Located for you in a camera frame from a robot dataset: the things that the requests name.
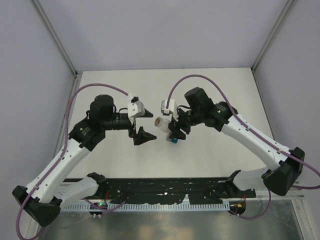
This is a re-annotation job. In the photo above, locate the purple cable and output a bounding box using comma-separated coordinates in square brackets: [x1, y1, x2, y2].
[16, 83, 135, 240]
[166, 75, 320, 220]

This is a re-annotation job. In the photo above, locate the left aluminium frame post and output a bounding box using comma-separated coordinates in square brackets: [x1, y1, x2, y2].
[29, 0, 78, 77]

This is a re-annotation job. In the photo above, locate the aluminium frame post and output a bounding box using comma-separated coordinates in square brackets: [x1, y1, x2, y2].
[251, 0, 298, 74]
[29, 0, 78, 77]

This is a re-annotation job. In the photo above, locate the blue pill box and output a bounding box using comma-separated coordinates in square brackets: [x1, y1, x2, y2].
[171, 138, 178, 144]

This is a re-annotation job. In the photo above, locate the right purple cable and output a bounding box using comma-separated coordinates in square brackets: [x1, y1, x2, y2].
[166, 75, 320, 220]

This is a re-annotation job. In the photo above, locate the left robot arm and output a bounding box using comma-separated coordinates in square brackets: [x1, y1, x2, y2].
[12, 94, 156, 227]

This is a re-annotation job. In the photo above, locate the clear pill bottle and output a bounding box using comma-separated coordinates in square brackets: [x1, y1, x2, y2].
[154, 117, 171, 134]

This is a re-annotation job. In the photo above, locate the white slotted cable duct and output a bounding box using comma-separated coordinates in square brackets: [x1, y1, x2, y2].
[62, 201, 230, 213]

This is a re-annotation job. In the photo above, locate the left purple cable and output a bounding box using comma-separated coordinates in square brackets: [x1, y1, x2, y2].
[16, 83, 135, 240]

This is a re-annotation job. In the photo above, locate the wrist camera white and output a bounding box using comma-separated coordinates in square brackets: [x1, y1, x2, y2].
[127, 96, 146, 119]
[160, 99, 178, 119]

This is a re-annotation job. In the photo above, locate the right aluminium frame post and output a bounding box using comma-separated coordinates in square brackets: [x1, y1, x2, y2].
[251, 0, 298, 74]

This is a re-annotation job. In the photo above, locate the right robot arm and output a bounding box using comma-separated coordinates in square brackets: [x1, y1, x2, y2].
[161, 87, 305, 197]

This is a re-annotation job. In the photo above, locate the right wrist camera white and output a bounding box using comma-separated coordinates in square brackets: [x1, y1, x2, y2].
[160, 99, 178, 119]

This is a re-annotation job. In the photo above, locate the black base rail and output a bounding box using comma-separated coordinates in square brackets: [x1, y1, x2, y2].
[77, 174, 257, 205]

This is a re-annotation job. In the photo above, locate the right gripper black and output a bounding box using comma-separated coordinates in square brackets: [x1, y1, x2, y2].
[168, 106, 203, 140]

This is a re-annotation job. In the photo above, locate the grey pill box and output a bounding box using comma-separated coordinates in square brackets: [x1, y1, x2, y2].
[166, 134, 172, 142]

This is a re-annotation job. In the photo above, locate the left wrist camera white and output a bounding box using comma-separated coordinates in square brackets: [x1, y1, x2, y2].
[127, 96, 146, 119]

